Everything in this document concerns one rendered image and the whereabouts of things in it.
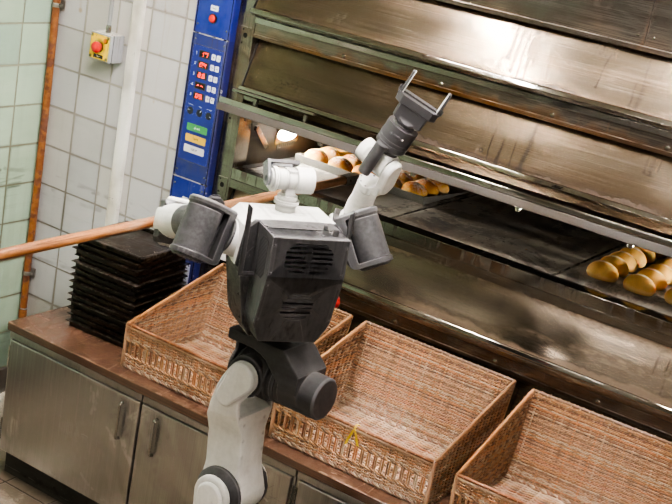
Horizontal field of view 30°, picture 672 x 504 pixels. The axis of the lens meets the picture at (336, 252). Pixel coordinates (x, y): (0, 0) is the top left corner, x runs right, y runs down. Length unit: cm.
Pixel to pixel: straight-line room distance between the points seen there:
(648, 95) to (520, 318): 78
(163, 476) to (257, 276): 120
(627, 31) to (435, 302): 102
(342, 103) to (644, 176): 101
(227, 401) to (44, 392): 121
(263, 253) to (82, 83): 191
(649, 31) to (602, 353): 93
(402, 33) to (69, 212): 160
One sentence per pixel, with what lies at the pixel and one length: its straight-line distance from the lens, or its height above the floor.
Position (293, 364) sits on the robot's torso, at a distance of 312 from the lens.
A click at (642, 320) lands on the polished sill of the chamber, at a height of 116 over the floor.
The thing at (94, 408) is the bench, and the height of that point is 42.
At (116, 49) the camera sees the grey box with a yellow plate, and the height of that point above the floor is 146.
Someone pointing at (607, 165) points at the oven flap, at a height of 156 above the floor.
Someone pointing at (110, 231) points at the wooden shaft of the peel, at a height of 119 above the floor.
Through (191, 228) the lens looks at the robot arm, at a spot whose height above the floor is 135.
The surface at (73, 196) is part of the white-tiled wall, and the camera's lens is 483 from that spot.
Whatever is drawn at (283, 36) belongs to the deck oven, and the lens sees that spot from 415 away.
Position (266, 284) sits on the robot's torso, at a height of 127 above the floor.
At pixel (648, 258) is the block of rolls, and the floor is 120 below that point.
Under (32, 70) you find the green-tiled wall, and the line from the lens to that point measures 480.
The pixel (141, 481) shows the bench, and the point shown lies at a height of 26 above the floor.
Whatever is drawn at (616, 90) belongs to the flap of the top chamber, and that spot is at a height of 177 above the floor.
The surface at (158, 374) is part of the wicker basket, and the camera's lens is 401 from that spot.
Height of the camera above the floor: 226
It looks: 17 degrees down
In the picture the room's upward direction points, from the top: 11 degrees clockwise
